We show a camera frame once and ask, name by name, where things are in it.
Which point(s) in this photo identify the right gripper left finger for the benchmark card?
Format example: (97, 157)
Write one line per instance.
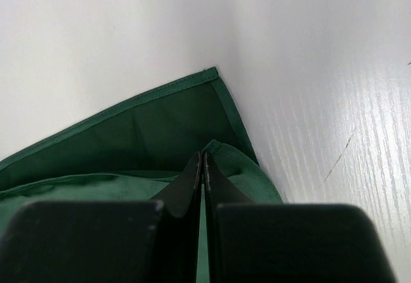
(151, 241)

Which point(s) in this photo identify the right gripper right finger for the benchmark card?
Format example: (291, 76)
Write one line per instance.
(260, 242)

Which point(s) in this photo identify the dark green cloth napkin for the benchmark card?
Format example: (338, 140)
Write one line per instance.
(133, 150)

